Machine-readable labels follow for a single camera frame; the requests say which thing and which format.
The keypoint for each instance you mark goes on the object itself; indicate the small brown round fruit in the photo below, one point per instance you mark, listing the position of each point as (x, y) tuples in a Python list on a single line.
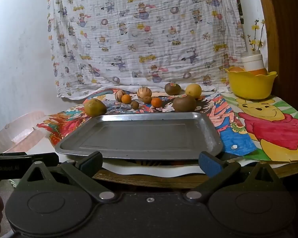
[(147, 100), (135, 105)]

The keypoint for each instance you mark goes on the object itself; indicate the metal tray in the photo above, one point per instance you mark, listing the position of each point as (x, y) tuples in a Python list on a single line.
[(144, 136)]

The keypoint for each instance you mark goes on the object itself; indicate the shouting anime character poster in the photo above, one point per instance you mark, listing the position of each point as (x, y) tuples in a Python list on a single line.
[(228, 131)]

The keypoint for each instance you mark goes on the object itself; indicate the yellow flower sprig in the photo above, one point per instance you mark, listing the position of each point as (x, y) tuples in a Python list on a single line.
[(256, 26)]

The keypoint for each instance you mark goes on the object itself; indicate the yellow plastic bowl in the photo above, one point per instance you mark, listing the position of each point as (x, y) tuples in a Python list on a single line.
[(250, 86)]

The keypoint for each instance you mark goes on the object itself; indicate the yellow-green oval fruit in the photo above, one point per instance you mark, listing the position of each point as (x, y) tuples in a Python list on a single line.
[(95, 107)]

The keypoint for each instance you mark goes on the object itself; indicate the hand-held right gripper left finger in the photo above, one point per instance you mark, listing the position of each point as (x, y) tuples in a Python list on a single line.
[(89, 163)]

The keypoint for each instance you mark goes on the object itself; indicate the striped pepino melon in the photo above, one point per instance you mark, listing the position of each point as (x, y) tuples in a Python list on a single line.
[(119, 94), (144, 92)]

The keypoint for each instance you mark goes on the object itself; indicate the small orange tangerine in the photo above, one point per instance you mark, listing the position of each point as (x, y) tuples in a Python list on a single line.
[(156, 102), (126, 99)]

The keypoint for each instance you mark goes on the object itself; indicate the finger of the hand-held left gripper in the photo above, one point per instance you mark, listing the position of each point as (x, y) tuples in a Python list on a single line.
[(46, 158)]

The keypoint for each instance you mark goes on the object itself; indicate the large kiwi with sticker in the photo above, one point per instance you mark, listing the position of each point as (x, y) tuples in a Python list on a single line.
[(184, 104)]

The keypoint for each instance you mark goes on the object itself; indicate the white round magnet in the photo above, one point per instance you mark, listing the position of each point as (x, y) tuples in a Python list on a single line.
[(235, 147)]

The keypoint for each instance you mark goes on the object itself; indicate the cartoon printed blanket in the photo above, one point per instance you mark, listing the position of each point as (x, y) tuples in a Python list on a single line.
[(139, 42)]

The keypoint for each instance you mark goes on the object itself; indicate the yellow lemon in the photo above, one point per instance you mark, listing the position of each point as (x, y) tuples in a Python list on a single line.
[(193, 91)]

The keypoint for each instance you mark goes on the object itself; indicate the colourful dragon anime poster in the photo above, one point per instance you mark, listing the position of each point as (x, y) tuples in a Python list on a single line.
[(69, 121)]

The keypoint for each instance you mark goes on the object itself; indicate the clear glass jar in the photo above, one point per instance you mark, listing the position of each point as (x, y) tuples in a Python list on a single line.
[(254, 52)]

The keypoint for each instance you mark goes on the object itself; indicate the orange bottle with white lid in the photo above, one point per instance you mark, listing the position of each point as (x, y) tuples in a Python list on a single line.
[(253, 63)]

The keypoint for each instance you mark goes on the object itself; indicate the pink plastic basket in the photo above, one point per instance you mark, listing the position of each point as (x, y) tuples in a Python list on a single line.
[(15, 133)]

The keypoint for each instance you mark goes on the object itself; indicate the small kiwi with sticker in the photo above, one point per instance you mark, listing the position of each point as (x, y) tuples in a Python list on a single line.
[(172, 89)]

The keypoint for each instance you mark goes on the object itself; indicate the curved wooden board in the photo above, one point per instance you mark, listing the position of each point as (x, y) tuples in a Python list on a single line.
[(288, 29)]

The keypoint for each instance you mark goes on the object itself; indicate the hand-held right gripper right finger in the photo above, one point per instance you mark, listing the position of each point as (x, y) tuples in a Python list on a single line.
[(208, 164)]

